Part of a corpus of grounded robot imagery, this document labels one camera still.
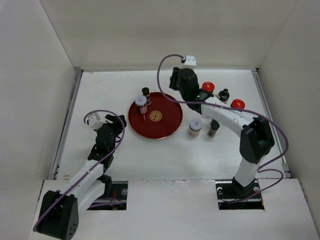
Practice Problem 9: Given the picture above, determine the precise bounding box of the small black cap spice bottle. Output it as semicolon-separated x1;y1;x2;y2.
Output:
141;87;152;106

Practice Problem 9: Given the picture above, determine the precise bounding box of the white lid dark jar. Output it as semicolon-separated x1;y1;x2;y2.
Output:
134;95;148;115

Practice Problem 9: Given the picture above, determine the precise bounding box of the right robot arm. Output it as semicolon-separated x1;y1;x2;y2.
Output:
169;67;275;198

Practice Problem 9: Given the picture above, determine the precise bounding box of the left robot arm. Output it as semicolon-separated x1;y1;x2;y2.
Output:
32;111;127;240

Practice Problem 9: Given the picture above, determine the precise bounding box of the red lid sauce jar back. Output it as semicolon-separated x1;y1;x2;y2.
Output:
202;81;215;94

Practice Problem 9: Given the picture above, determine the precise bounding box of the red lid sauce jar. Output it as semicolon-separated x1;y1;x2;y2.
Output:
230;99;246;110
202;81;215;94

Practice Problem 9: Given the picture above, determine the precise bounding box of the red round tray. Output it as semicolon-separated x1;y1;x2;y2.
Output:
127;92;183;140

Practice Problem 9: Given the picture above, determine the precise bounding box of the black cap dark bottle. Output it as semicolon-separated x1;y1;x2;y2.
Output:
218;88;230;104

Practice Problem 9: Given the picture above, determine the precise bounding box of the white lid pink jar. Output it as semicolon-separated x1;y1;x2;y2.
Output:
187;118;202;137

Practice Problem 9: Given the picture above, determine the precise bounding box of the red lid sauce jar right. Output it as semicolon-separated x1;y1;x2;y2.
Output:
230;99;246;110

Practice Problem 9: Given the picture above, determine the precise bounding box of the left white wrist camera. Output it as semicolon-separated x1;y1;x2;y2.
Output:
87;114;104;131

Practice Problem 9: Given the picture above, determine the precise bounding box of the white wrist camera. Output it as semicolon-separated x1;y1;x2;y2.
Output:
181;55;197;70
87;114;104;131

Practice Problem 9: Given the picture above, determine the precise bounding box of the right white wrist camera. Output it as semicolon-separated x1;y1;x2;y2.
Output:
181;55;197;70

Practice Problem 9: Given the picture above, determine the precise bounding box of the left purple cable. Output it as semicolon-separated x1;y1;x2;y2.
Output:
32;109;126;232

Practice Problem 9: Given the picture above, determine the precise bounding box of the purple cable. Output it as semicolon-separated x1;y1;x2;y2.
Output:
157;53;290;203
32;109;126;232

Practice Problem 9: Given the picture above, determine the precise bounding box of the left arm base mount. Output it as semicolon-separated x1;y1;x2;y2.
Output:
88;175;129;211

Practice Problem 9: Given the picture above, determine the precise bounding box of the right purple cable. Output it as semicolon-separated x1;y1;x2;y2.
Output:
157;53;290;203

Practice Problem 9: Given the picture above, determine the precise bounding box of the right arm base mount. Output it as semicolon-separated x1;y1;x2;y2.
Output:
215;179;265;210

